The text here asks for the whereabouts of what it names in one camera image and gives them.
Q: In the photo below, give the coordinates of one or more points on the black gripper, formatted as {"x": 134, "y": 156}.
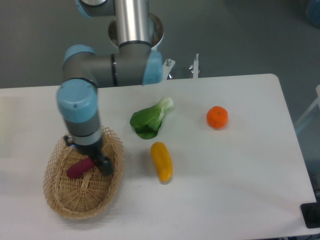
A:
{"x": 91, "y": 146}

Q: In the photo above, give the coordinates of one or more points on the purple sweet potato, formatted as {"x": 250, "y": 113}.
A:
{"x": 79, "y": 168}

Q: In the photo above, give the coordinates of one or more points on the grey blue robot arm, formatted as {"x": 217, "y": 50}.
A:
{"x": 84, "y": 72}

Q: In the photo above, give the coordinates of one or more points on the woven wicker basket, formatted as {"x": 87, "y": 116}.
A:
{"x": 89, "y": 194}

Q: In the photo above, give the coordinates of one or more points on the yellow squash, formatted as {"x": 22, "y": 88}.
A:
{"x": 162, "y": 161}

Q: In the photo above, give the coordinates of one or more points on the green bok choy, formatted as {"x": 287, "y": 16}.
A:
{"x": 147, "y": 122}

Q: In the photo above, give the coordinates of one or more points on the orange mandarin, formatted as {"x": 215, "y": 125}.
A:
{"x": 217, "y": 117}

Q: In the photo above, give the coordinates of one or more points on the black device at table edge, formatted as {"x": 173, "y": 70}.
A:
{"x": 311, "y": 214}

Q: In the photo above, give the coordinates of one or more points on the white metal base frame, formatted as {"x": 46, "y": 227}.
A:
{"x": 167, "y": 68}

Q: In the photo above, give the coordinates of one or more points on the white clamp bracket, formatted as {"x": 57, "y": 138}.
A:
{"x": 194, "y": 69}

